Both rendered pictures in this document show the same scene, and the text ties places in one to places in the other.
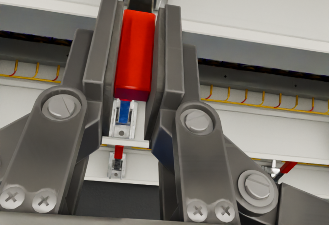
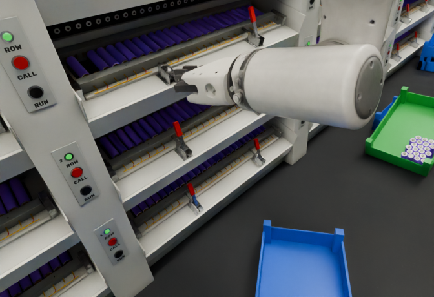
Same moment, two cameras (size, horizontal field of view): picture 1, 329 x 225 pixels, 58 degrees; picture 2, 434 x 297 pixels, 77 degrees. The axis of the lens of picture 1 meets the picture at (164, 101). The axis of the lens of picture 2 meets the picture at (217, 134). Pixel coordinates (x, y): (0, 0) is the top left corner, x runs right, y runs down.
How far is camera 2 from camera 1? 0.45 m
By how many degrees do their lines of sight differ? 31
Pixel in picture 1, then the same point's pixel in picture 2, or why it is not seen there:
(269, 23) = not seen: hidden behind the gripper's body
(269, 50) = not seen: hidden behind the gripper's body
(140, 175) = (209, 203)
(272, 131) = (232, 122)
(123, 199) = (214, 234)
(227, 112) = (214, 127)
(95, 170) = (188, 217)
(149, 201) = (226, 224)
